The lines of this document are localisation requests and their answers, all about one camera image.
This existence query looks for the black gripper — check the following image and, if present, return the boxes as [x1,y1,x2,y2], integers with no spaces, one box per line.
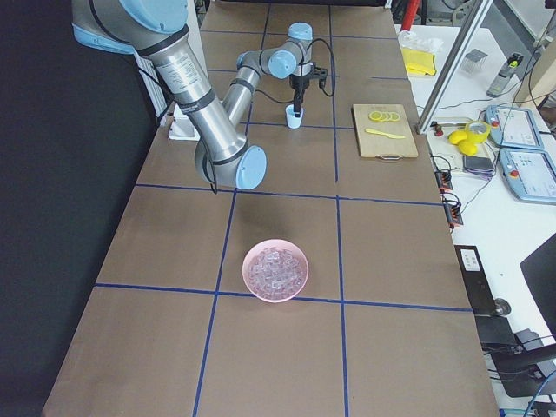
[289,73,313,117]

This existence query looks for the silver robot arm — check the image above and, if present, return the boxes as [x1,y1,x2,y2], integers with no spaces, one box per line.
[71,1,314,190]

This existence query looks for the light blue plastic cup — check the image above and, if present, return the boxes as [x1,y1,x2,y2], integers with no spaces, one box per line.
[285,104,304,129]

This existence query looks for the pink bowl of ice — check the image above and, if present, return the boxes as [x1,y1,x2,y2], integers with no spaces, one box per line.
[242,239,309,303]

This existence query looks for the yellow plastic knife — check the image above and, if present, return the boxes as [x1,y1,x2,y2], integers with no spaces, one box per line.
[365,128,406,139]

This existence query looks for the wooden cutting board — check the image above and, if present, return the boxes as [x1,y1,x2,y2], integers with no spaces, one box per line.
[352,104,419,160]

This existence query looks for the yellow cloth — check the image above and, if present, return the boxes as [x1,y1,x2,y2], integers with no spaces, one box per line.
[401,48,437,76]

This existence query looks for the whole yellow lemon upper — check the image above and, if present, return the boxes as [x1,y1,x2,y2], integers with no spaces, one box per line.
[448,130,467,145]

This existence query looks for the whole yellow lemon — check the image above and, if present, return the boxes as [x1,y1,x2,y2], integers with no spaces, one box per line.
[448,130,467,145]
[457,140,478,156]

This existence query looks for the whole yellow lemon lower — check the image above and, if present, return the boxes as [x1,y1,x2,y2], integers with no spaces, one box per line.
[457,140,478,156]

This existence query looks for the yellow tape roll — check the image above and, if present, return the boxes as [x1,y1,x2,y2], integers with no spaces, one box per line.
[465,121,491,144]

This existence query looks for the purple notebook stack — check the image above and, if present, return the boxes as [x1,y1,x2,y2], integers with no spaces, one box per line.
[462,155,495,180]

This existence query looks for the upper teach pendant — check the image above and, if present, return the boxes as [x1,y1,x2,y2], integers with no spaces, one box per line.
[485,105,544,150]

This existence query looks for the teach pendant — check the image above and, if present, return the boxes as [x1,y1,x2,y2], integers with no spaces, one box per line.
[499,148,556,205]
[485,105,544,150]

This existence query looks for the grey handheld device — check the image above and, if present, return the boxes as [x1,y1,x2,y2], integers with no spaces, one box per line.
[486,53,524,98]

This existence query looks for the lower teach pendant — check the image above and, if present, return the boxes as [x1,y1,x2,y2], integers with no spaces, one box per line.
[499,148,556,205]

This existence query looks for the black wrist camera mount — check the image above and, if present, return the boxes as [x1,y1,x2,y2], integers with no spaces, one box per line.
[311,66,328,89]

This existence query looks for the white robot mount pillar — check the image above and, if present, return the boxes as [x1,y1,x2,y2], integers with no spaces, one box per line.
[167,0,209,141]

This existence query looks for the aluminium frame post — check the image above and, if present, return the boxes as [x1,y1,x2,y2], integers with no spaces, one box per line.
[415,0,493,135]

